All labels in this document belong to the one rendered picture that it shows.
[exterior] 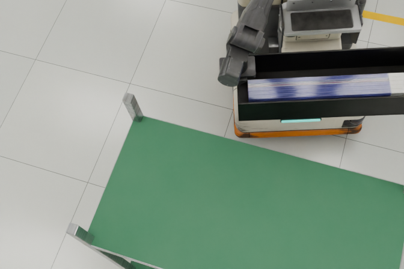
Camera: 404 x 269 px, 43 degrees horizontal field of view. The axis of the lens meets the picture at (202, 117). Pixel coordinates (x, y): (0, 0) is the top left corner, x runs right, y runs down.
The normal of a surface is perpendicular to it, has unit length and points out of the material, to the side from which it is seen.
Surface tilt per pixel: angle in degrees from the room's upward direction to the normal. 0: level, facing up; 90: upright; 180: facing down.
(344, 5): 90
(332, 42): 8
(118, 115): 0
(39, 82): 0
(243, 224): 0
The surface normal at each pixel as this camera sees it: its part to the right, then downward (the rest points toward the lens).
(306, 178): -0.09, -0.42
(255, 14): -0.01, 0.39
